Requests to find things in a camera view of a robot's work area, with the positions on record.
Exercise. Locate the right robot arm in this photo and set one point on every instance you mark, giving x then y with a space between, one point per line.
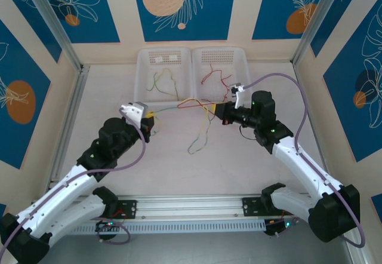
307 168

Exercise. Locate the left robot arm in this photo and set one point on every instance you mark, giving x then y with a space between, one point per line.
59 192

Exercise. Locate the white plastic basket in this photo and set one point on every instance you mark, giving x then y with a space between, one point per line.
162 58
221 58

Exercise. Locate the black controller board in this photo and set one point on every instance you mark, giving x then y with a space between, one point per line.
277 228
107 226

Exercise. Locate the grey metal sheet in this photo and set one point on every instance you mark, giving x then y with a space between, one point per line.
191 249

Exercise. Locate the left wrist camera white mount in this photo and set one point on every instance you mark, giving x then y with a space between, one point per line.
132 110

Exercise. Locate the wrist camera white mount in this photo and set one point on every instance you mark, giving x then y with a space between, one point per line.
238 95
132 110

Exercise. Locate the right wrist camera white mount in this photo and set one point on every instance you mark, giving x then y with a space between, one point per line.
238 95

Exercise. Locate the aluminium rail beam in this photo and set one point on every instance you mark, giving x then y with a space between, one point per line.
191 205

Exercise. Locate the aluminium frame post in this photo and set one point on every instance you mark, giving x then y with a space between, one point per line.
313 25
56 28

